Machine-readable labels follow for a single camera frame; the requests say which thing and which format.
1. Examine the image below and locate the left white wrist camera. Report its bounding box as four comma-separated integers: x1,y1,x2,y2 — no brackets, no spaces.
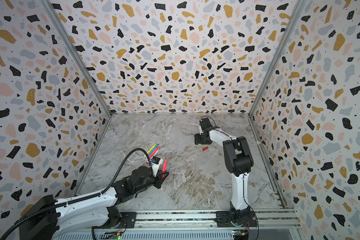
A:
151,156,164,177

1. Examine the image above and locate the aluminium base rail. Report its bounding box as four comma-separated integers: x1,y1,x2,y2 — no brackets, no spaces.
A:
53,209,305,240

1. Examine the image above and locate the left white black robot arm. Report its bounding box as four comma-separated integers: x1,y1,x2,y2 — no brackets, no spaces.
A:
19,166,169,240

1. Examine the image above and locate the bright pink highlighter pen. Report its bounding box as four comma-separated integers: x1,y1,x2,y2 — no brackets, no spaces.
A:
162,158,167,179

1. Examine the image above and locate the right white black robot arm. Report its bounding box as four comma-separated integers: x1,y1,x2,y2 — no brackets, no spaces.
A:
195,116,254,226

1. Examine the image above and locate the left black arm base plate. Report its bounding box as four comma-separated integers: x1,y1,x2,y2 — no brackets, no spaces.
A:
95,212,137,230

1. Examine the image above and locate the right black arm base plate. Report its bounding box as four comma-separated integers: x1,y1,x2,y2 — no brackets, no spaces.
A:
215,209,258,228

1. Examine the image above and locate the yellow highlighter pen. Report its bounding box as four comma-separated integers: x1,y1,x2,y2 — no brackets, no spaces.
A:
147,144,157,155

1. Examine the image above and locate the black corrugated cable hose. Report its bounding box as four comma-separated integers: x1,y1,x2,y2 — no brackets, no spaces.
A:
0,148,153,240

